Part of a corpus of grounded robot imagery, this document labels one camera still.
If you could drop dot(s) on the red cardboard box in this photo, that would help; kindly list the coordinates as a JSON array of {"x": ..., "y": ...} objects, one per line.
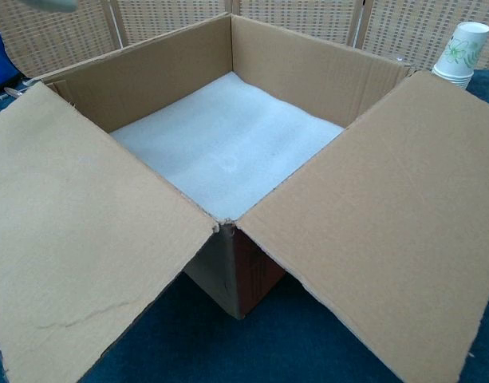
[{"x": 348, "y": 199}]

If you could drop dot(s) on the stack of paper cups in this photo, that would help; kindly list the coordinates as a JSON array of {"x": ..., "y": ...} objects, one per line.
[{"x": 459, "y": 56}]

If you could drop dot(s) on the metal spoon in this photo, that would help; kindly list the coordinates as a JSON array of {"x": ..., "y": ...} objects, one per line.
[{"x": 10, "y": 94}]

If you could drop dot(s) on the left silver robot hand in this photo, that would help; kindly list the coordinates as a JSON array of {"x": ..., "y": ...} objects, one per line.
[{"x": 52, "y": 4}]

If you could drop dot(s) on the woven folding screen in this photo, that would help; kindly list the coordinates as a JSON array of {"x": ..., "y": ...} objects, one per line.
[{"x": 48, "y": 36}]

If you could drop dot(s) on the blue table cloth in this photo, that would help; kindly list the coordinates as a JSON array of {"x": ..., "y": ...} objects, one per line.
[{"x": 228, "y": 351}]

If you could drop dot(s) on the white foam sheet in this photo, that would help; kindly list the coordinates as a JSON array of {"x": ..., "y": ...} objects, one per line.
[{"x": 228, "y": 151}]

